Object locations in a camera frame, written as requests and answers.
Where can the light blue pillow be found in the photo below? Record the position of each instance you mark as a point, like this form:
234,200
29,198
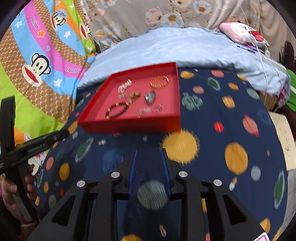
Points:
189,48

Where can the navy planet print bedsheet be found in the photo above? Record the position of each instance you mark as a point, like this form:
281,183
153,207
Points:
226,134

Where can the person's left hand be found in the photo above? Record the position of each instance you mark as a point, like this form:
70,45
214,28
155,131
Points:
13,224

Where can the gold link watch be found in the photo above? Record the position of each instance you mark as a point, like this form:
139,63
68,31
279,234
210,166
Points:
133,97

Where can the grey floral bedsheet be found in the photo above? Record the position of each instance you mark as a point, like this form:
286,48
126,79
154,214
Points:
113,21

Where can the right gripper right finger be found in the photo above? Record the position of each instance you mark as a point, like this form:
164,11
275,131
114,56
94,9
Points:
185,187

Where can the pink white plush toy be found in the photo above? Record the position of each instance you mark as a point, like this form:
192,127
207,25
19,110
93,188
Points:
243,34

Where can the black pen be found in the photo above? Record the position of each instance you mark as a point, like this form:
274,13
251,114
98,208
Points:
247,49

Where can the red jewelry tray box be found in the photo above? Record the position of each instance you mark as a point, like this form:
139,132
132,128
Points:
107,111

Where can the gold chain bangle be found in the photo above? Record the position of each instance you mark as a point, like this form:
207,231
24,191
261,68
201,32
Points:
159,82

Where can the colourful monkey cartoon blanket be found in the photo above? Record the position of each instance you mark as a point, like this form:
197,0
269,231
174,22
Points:
44,54

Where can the purple card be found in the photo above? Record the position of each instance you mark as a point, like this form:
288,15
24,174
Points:
254,48

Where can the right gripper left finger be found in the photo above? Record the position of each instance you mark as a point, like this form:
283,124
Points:
113,187

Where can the silver metal watch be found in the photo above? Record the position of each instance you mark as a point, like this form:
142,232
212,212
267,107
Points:
150,97

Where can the green cloth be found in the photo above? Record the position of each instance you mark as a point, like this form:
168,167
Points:
291,103

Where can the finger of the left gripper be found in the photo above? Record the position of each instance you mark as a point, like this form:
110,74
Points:
12,155

